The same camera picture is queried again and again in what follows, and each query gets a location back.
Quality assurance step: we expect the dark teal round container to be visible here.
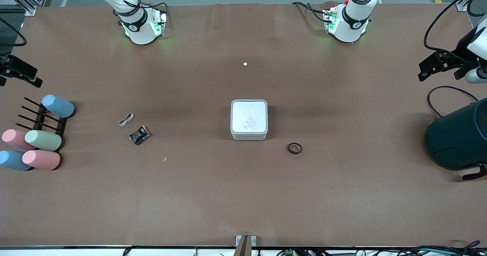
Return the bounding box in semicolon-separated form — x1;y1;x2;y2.
425;98;487;171

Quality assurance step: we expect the black hanging cable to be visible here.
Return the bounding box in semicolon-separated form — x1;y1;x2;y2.
0;16;27;47

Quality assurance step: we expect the black arm base cable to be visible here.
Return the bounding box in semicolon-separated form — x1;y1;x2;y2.
292;1;328;23

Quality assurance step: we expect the metal table edge bracket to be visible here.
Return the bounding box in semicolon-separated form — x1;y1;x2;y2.
235;234;257;256

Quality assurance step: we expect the pink plastic cup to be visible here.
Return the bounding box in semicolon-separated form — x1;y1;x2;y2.
2;129;37;151
22;149;61;171

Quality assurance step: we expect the light green plastic cup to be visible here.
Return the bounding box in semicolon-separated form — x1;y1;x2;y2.
24;130;62;152

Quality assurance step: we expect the thin black looped cable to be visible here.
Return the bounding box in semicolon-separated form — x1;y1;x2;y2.
427;85;478;118

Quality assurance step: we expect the black cable bundle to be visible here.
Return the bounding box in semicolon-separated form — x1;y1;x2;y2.
394;240;487;256

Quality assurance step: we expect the light blue plastic cup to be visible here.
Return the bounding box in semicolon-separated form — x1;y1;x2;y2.
41;94;76;119
0;150;33;172

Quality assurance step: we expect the white square lidded bin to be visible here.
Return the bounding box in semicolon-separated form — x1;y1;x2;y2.
230;99;269;141

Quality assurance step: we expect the black cup rack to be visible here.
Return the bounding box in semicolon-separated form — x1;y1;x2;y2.
15;97;68;152

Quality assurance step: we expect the black snack wrapper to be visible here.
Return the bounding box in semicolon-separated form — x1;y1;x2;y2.
129;125;151;146

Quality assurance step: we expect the black curved foot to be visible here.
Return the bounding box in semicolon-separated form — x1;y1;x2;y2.
462;164;487;181

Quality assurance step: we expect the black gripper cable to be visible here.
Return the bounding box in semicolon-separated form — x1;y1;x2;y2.
423;0;487;56

